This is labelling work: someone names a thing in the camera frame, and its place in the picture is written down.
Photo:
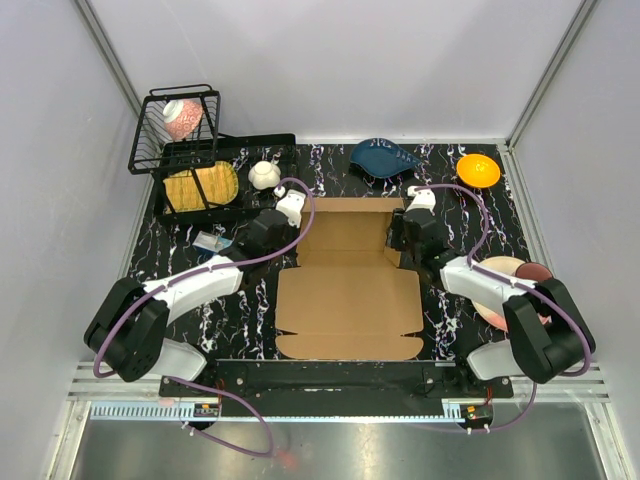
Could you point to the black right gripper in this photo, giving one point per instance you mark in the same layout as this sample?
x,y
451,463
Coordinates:
x,y
396,224

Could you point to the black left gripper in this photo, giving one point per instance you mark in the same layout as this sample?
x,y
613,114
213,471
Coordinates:
x,y
294,231

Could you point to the brown cardboard box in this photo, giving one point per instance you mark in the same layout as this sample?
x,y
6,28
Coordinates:
x,y
347,297

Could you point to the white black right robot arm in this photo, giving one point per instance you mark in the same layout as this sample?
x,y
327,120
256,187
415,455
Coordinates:
x,y
547,335

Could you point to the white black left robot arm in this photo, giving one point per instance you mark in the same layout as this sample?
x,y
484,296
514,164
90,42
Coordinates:
x,y
128,331

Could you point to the white flower-shaped cup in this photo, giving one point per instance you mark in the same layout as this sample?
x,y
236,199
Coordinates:
x,y
264,175

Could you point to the silver blue toothpaste tube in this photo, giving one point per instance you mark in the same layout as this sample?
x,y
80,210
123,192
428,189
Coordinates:
x,y
211,243

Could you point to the woven bamboo tray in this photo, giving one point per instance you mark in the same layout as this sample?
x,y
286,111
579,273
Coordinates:
x,y
202,188

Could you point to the dark blue leaf dish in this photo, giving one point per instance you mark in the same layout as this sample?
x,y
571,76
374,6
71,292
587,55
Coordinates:
x,y
382,158

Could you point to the orange round bowl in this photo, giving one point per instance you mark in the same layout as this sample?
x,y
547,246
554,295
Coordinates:
x,y
478,171

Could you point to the white floral plate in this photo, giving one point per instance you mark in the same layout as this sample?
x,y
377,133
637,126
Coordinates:
x,y
503,264

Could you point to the dark red cup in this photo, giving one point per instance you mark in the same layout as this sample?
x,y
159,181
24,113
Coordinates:
x,y
533,271

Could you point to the pink patterned ceramic bowl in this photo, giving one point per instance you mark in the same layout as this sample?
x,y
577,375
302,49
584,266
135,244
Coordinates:
x,y
181,118

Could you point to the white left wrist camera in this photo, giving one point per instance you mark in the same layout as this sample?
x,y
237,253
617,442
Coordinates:
x,y
291,203

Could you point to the black wire dish rack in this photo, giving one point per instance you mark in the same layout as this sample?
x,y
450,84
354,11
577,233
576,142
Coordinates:
x,y
156,154

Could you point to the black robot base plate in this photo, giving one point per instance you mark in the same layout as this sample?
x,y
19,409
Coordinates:
x,y
254,378

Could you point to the aluminium front rail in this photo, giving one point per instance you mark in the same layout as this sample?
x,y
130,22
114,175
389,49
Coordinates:
x,y
157,398

